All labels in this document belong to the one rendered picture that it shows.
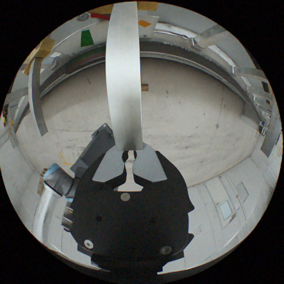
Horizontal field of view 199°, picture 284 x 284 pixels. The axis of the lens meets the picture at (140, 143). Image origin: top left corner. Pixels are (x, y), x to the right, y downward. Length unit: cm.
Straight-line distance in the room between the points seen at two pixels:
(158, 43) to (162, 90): 74
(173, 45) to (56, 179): 76
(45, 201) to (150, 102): 119
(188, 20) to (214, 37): 25
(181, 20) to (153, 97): 81
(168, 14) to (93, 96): 99
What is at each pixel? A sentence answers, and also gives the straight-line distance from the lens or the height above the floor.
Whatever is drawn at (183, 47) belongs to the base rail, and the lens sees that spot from 34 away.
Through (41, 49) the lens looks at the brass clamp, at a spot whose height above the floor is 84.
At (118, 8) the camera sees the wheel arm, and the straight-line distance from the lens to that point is 16.
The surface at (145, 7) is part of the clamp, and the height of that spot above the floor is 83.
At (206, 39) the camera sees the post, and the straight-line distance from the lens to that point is 32.
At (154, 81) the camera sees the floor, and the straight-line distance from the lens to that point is 97.
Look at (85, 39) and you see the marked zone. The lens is 30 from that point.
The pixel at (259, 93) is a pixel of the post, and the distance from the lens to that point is 72.
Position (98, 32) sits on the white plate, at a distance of 28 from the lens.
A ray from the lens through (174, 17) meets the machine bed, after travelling 52.
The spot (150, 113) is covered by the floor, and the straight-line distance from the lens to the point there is 97.
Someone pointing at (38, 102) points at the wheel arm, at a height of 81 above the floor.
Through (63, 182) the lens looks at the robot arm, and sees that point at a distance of 57.
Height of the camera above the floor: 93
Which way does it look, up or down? 57 degrees down
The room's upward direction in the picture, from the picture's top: 175 degrees clockwise
